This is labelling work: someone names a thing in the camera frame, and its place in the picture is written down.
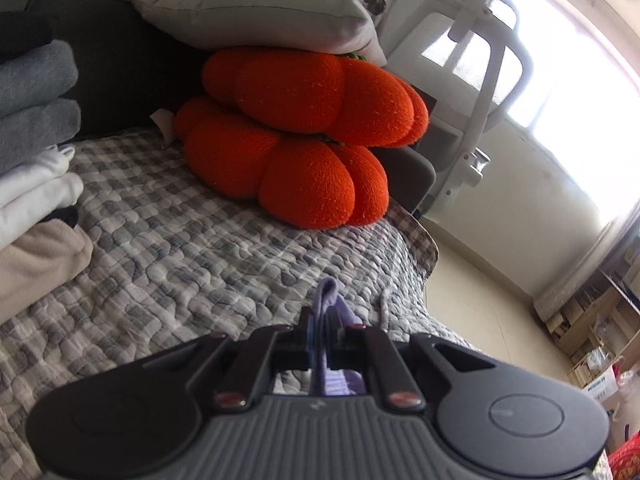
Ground dark grey sofa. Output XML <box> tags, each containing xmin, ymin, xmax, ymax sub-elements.
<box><xmin>0</xmin><ymin>0</ymin><xmax>436</xmax><ymax>216</ymax></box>

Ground wooden shelf unit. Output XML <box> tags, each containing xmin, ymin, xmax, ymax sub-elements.
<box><xmin>545</xmin><ymin>270</ymin><xmax>640</xmax><ymax>391</ymax></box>

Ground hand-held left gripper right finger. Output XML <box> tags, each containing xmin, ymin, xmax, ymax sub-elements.
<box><xmin>325</xmin><ymin>310</ymin><xmax>497</xmax><ymax>412</ymax></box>

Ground white mesh office chair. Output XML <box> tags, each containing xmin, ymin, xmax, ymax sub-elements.
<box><xmin>375</xmin><ymin>0</ymin><xmax>533</xmax><ymax>213</ymax></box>

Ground red bag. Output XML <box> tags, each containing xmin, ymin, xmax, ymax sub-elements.
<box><xmin>607</xmin><ymin>435</ymin><xmax>640</xmax><ymax>480</ymax></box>

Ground white paper bag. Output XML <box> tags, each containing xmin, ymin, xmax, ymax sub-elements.
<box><xmin>582</xmin><ymin>360</ymin><xmax>623</xmax><ymax>416</ymax></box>

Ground light grey pillow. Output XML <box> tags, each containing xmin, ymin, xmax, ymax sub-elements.
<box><xmin>132</xmin><ymin>0</ymin><xmax>388</xmax><ymax>66</ymax></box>

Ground lilac pants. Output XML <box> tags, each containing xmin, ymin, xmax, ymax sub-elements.
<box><xmin>309</xmin><ymin>276</ymin><xmax>390</xmax><ymax>397</ymax></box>

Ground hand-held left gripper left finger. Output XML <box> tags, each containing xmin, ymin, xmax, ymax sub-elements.
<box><xmin>142</xmin><ymin>307</ymin><xmax>318</xmax><ymax>411</ymax></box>

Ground grey checkered quilted blanket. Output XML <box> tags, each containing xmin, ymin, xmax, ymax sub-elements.
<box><xmin>0</xmin><ymin>127</ymin><xmax>616</xmax><ymax>480</ymax></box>

